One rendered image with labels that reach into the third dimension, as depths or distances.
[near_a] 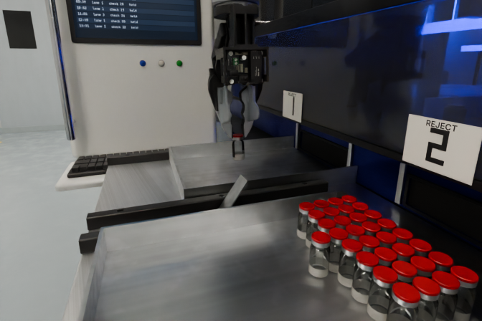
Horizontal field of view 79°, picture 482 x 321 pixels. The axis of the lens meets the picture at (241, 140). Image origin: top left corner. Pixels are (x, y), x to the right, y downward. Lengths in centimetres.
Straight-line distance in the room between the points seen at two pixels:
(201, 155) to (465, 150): 54
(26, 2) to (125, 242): 556
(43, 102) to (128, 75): 482
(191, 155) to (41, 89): 516
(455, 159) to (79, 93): 98
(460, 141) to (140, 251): 39
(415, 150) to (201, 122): 81
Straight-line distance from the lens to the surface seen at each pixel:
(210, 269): 37
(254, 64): 45
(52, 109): 582
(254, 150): 78
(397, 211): 54
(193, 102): 107
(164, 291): 35
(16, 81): 590
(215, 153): 75
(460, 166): 38
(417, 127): 41
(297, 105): 63
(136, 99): 105
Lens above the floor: 111
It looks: 15 degrees down
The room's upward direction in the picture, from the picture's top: straight up
